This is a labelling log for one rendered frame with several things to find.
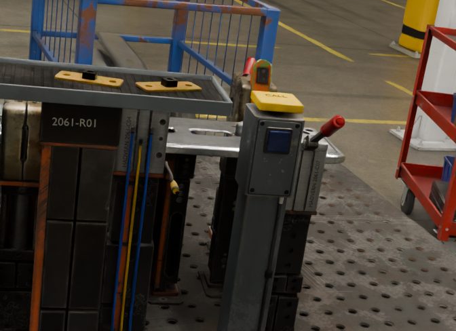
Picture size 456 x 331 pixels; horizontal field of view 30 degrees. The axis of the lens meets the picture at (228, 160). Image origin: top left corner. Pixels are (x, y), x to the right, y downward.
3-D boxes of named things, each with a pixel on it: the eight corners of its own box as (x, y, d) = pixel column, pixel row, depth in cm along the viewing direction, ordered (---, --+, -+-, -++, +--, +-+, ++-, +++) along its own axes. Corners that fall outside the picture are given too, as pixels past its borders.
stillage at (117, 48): (23, 134, 445) (34, -50, 415) (169, 137, 475) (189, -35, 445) (64, 230, 341) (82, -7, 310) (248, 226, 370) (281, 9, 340)
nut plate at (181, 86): (188, 83, 116) (190, 74, 116) (203, 91, 113) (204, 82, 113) (134, 84, 111) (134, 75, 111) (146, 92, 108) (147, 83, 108)
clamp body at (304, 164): (287, 315, 154) (321, 125, 142) (304, 349, 143) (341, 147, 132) (235, 314, 152) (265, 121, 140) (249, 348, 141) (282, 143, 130)
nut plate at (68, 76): (123, 81, 112) (124, 72, 112) (119, 88, 108) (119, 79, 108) (60, 72, 112) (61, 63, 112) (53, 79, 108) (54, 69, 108)
